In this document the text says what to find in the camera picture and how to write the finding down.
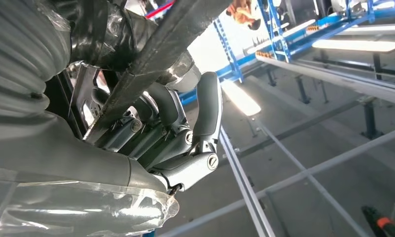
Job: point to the long ceiling light panel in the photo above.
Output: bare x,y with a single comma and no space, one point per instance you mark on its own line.
241,98
357,45

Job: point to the black tool with orange band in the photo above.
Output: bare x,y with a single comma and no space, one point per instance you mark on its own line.
380,222

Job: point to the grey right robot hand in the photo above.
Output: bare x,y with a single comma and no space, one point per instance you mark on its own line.
70,170

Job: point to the blue metal frame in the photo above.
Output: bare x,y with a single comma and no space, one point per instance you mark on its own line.
228,52

